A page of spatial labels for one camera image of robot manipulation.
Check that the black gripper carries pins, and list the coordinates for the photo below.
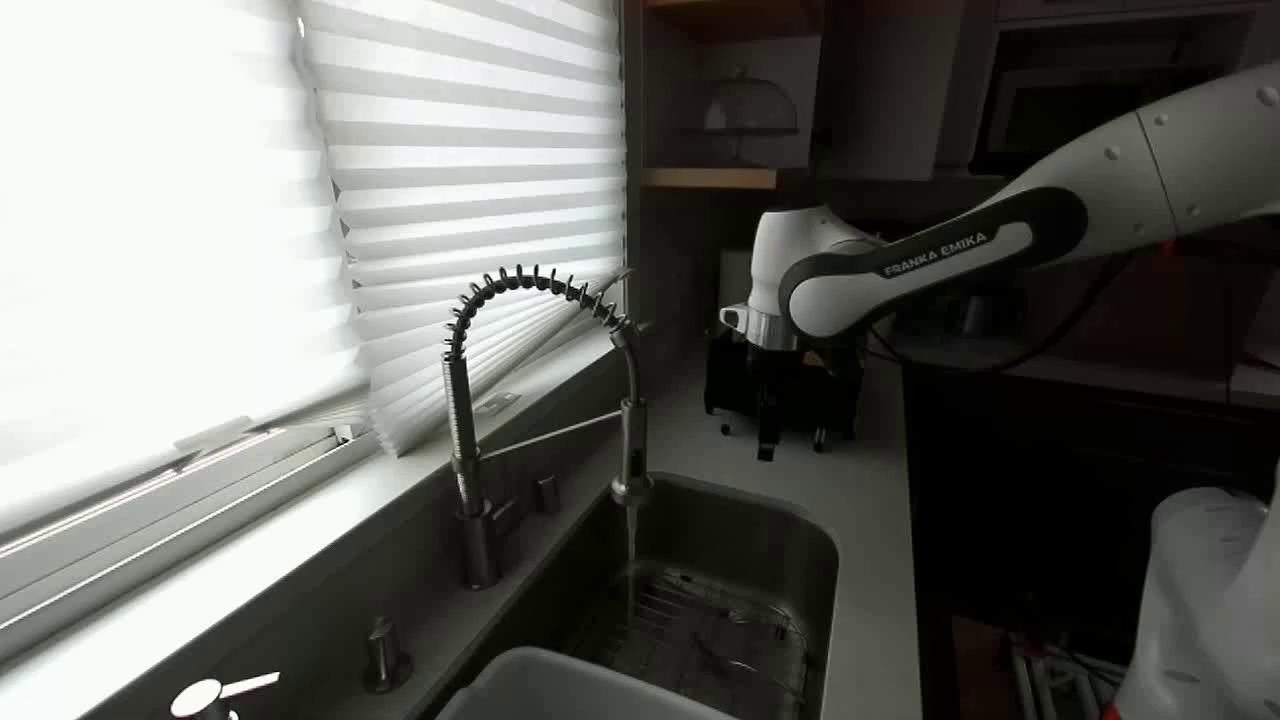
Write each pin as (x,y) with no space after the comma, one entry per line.
(779,379)

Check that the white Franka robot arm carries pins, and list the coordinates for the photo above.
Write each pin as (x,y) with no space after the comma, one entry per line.
(1147,165)

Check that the black countertop appliance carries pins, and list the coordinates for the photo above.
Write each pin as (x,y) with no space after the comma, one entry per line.
(843,403)

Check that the stainless steel sink basin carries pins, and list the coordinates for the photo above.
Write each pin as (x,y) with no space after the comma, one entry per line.
(746,563)

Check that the small chrome deck button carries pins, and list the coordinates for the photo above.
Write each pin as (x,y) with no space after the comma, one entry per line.
(547,492)

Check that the dark kitchen cabinet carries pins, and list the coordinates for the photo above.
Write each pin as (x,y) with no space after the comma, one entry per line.
(1066,492)

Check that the chrome spring pull-down faucet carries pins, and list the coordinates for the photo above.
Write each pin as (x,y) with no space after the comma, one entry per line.
(462,442)

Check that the white plastic wash tub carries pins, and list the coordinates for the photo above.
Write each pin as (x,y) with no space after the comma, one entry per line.
(573,691)

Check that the glass cake dome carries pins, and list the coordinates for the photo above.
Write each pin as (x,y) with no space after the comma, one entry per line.
(748,105)

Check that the clutter on floor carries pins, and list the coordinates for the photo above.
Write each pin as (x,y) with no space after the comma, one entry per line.
(1063,680)

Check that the narrow white pleated blind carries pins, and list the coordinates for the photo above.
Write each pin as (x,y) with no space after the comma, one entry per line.
(465,175)

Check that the built-in black microwave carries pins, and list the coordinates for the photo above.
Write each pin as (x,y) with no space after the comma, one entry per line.
(1041,105)

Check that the chrome sink air gap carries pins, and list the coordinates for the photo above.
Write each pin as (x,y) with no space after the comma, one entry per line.
(387,655)

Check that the wide white pleated blind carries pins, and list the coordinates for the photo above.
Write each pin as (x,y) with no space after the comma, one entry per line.
(145,240)

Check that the wooden wall shelf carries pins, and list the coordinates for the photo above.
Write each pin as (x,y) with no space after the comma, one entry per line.
(707,176)

